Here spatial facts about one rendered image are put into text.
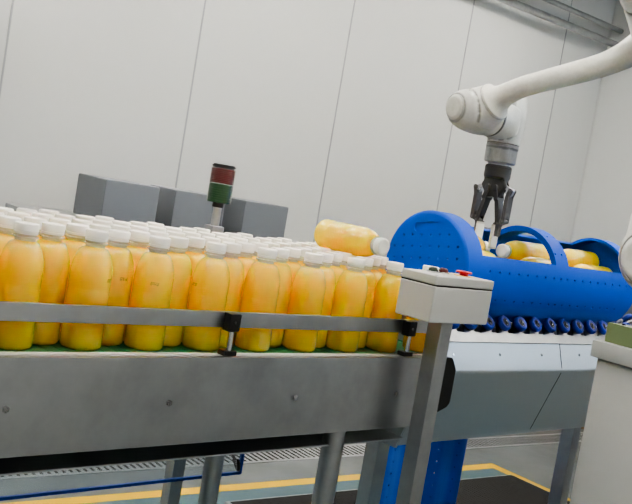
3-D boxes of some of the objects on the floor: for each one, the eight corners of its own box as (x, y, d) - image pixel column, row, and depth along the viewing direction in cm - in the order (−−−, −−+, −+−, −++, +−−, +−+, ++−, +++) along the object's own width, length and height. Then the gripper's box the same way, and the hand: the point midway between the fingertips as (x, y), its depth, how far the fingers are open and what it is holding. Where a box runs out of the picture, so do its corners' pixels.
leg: (553, 587, 313) (586, 414, 309) (543, 589, 309) (577, 414, 305) (539, 579, 317) (571, 409, 313) (529, 582, 313) (562, 410, 309)
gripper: (533, 169, 245) (517, 253, 246) (482, 163, 258) (467, 243, 259) (517, 165, 240) (501, 251, 241) (466, 160, 253) (451, 241, 254)
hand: (486, 236), depth 250 cm, fingers open, 5 cm apart
